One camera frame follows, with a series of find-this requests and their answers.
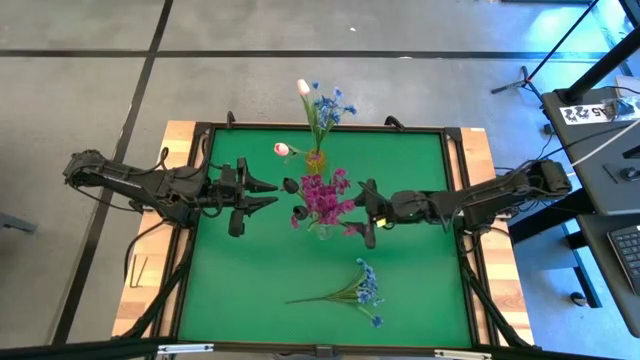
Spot black tripod stand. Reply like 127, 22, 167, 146
489, 0, 601, 104

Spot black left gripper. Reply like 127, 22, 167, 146
214, 157, 280, 239

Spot white cable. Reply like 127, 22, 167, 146
569, 119, 640, 169

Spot blue artificial flower bunch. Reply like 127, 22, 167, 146
299, 79, 359, 156
284, 257, 386, 330

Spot silver metal bracket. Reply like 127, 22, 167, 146
157, 343, 215, 356
433, 349, 494, 360

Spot black pole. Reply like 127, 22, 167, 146
562, 24, 640, 106

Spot white paper label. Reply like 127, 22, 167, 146
559, 102, 619, 126

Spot pink artificial tulip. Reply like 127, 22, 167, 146
273, 142, 314, 161
296, 78, 321, 159

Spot purple artificial flower bunch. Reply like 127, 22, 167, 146
298, 167, 354, 211
289, 197, 359, 239

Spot green table mat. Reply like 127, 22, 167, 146
177, 127, 474, 350

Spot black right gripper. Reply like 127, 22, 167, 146
343, 178, 437, 250

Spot metal hex keys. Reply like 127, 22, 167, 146
128, 254, 150, 290

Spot black keyboard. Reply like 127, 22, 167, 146
606, 223, 640, 296

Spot black desk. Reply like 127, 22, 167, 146
542, 87, 640, 216
577, 212, 640, 339

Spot grey flat object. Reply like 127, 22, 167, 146
0, 212, 39, 235

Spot yellow textured glass vase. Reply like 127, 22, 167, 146
304, 148, 329, 175

